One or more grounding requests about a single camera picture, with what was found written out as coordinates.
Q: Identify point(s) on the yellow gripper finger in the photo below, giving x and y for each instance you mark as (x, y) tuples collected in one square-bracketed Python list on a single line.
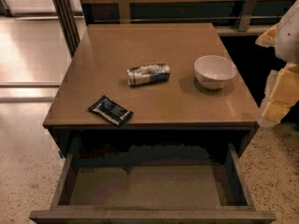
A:
[(281, 93), (268, 38)]

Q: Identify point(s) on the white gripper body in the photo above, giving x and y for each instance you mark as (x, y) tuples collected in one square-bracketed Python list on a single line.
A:
[(289, 36)]

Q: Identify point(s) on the silver blue redbull can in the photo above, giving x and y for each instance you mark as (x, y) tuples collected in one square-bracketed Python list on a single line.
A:
[(147, 74)]

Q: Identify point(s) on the open top drawer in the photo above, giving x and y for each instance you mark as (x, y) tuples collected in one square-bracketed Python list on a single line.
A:
[(172, 182)]

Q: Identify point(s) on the white ceramic bowl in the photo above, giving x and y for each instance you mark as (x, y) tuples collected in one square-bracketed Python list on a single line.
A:
[(214, 72)]

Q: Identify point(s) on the brown wooden cabinet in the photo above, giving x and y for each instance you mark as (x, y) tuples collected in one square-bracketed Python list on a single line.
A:
[(105, 53)]

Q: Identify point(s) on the black snack packet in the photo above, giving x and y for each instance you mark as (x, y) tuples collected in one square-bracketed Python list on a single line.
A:
[(110, 111)]

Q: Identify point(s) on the wooden back rail shelf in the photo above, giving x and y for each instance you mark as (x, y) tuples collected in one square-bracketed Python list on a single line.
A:
[(230, 17)]

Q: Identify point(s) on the metal frame post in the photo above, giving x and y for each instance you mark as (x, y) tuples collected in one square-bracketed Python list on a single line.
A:
[(66, 18)]

